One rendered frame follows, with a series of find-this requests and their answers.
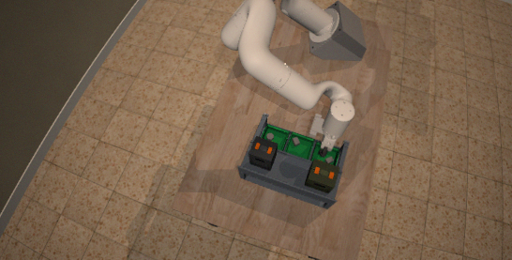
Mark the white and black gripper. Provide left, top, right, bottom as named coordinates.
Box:
left=318, top=135, right=337, bottom=158

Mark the green open-front bin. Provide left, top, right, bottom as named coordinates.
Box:
left=261, top=124, right=290, bottom=151
left=285, top=132, right=315, bottom=159
left=311, top=142, right=339, bottom=165

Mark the black tool case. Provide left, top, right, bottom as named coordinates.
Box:
left=249, top=136, right=278, bottom=171

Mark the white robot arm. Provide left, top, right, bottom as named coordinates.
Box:
left=220, top=0, right=355, bottom=140

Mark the dark olive tool case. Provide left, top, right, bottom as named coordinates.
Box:
left=305, top=159, right=339, bottom=193

